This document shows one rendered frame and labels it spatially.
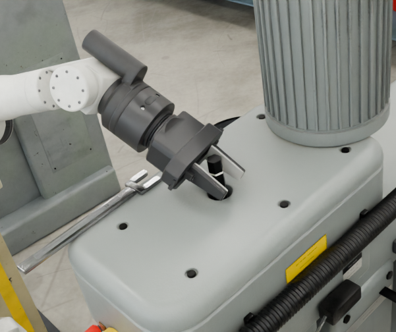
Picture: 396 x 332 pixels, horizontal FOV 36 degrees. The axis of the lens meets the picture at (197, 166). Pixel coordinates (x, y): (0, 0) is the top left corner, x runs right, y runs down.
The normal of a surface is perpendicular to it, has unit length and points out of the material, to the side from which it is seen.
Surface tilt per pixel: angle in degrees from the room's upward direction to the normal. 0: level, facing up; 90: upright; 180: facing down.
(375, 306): 90
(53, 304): 0
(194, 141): 30
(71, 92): 71
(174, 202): 0
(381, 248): 90
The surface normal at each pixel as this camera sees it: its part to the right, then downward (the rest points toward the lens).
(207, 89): -0.16, -0.80
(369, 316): 0.67, 0.35
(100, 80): -0.40, 0.30
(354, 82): 0.30, 0.53
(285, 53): -0.69, 0.51
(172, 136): 0.28, -0.58
